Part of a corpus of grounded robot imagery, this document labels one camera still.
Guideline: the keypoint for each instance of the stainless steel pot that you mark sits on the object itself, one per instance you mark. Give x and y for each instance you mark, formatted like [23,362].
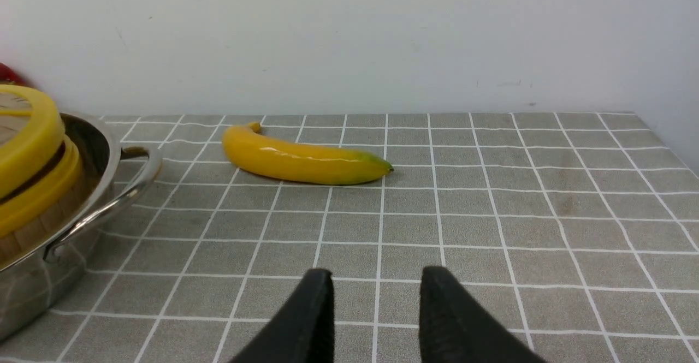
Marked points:
[36,280]

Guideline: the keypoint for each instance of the grey checked tablecloth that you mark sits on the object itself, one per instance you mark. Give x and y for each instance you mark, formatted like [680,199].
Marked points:
[577,231]

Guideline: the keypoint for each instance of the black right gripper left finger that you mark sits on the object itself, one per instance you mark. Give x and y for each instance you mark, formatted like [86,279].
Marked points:
[303,330]

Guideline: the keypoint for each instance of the red bell pepper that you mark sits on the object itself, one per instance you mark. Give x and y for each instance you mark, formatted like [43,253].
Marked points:
[9,77]

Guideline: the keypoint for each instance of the yellow-rimmed bamboo steamer basket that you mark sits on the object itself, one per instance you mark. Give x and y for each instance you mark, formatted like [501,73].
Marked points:
[42,205]

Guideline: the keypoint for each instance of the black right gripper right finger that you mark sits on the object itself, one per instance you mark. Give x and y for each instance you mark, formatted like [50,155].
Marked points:
[455,327]

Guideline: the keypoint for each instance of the yellow banana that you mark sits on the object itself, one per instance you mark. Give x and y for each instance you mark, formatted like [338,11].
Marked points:
[270,157]

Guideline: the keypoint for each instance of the yellow-rimmed woven steamer lid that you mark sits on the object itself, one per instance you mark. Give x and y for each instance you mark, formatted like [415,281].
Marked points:
[32,132]

